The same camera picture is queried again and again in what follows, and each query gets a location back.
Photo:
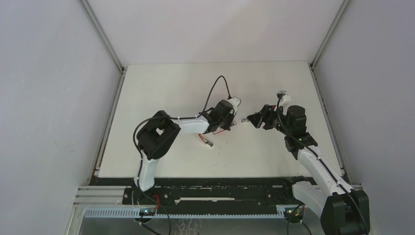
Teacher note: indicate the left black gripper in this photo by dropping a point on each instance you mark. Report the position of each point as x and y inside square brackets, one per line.
[227, 127]

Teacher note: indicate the left green circuit board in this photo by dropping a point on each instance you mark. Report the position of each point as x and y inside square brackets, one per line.
[147, 212]

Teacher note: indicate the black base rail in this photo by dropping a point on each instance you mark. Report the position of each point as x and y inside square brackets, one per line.
[214, 196]

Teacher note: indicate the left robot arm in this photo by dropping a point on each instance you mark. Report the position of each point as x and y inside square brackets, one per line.
[154, 136]

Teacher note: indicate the aluminium frame post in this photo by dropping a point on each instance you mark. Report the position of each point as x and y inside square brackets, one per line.
[330, 32]
[100, 32]

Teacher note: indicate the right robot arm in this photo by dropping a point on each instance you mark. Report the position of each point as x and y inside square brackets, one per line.
[342, 209]

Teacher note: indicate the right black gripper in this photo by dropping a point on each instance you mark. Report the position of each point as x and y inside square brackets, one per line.
[267, 112]

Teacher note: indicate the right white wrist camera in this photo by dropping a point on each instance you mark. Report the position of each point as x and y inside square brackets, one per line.
[284, 99]

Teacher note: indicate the green circuit board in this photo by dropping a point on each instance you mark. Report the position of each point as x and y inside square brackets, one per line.
[294, 216]
[147, 212]

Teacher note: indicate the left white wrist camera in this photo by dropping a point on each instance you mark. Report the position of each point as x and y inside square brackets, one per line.
[235, 102]

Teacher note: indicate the left aluminium frame post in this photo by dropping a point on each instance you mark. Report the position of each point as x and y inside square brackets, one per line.
[100, 32]

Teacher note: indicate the right aluminium frame post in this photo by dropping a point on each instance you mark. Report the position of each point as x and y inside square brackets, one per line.
[330, 32]

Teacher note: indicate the right green circuit board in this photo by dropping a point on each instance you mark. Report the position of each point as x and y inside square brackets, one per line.
[294, 216]

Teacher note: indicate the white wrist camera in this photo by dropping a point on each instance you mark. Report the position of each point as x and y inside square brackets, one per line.
[284, 99]
[235, 102]

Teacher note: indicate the red white staple box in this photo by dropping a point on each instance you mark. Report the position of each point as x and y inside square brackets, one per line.
[220, 130]

